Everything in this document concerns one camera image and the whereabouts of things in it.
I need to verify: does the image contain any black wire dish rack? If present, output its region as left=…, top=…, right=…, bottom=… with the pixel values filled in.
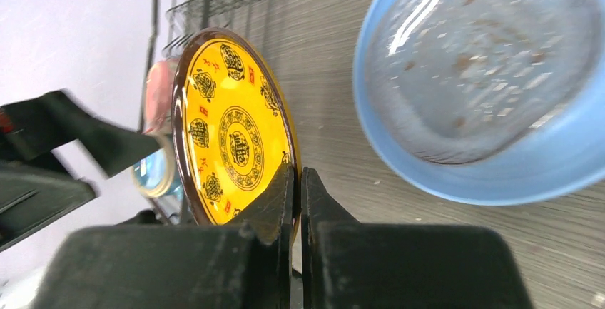
left=139, top=0, right=275, bottom=225

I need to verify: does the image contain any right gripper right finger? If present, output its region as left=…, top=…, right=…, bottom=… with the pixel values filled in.
left=300, top=168, right=533, bottom=308

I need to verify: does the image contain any light blue plate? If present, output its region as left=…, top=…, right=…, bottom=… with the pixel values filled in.
left=352, top=0, right=604, bottom=206

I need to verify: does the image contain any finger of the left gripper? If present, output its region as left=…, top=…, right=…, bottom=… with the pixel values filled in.
left=1, top=90, right=161, bottom=178

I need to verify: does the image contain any pink ghost pattern mug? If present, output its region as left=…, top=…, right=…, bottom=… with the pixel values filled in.
left=143, top=59, right=178, bottom=133

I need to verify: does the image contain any yellow patterned plate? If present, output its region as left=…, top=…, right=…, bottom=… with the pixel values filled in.
left=171, top=27, right=302, bottom=226

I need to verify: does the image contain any blue beige mug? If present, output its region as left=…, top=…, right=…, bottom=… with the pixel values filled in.
left=131, top=131, right=183, bottom=203

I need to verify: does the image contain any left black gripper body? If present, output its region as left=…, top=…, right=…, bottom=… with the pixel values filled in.
left=0, top=108, right=98, bottom=253

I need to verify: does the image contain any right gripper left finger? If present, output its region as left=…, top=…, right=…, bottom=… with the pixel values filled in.
left=32, top=165, right=294, bottom=308

